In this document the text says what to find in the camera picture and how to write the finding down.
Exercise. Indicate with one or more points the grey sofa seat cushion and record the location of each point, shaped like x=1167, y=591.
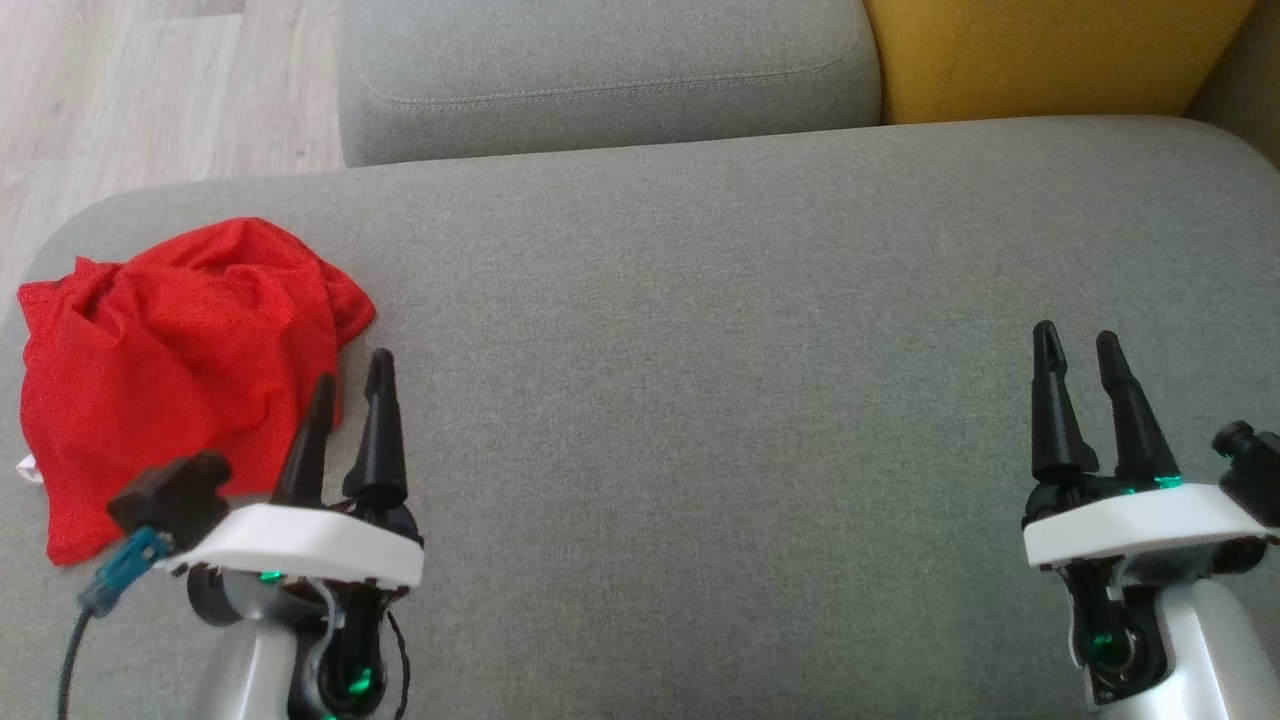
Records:
x=600, y=70

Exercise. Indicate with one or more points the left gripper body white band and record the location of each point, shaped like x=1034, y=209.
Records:
x=300, y=545

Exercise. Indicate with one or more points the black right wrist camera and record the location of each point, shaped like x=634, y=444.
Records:
x=1255, y=465

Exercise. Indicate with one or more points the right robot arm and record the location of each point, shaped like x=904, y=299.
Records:
x=1215, y=660

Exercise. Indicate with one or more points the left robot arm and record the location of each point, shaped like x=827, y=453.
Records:
x=245, y=675

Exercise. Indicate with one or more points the grey and yellow sofa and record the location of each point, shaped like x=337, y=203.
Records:
x=720, y=400

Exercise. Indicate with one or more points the yellow sofa back cushion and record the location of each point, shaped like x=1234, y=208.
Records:
x=1040, y=55

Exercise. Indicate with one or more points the red and white jersey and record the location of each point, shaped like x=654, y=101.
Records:
x=150, y=350

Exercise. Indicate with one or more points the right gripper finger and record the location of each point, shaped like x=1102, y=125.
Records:
x=1135, y=430
x=1055, y=420

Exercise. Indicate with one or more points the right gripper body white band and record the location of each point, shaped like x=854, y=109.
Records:
x=1140, y=525

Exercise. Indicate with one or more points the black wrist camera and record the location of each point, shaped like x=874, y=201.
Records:
x=1255, y=465
x=170, y=495

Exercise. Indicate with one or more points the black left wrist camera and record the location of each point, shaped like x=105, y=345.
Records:
x=170, y=495

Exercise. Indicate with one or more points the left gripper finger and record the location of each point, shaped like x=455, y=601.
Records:
x=380, y=440
x=308, y=450

